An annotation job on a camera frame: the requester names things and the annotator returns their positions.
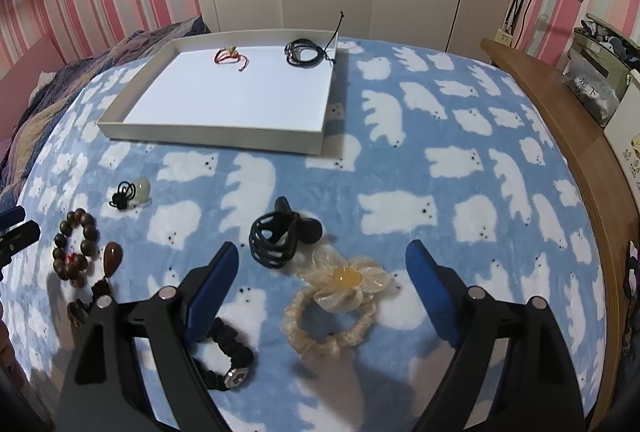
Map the brown teardrop pendant with tassel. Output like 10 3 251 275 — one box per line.
67 242 125 328

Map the black scrunchie with silver charm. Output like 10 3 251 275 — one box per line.
192 317 256 393

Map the dark patterned quilt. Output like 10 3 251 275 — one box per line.
0 15 211 179

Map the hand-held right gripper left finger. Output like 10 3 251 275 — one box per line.
57 241 241 432

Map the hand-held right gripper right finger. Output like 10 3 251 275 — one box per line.
405 239 586 432

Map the cream flower scrunchie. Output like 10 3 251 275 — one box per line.
283 244 396 359

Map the blue blanket with white bears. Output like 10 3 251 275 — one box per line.
0 37 609 432

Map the pink headboard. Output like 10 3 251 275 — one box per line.
0 32 68 163

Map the green grey bag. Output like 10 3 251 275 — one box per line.
572 14 640 99

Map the black hair claw clip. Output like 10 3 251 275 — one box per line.
248 195 325 271

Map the jade pendant with black cord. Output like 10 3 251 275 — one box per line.
108 177 153 212

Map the brown wooden bead bracelet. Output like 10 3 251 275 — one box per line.
52 207 100 289

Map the white shallow tray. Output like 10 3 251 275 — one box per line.
96 28 342 156

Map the white printed box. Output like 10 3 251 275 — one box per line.
602 69 640 214

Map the clear plastic bag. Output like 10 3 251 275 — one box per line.
562 49 624 126

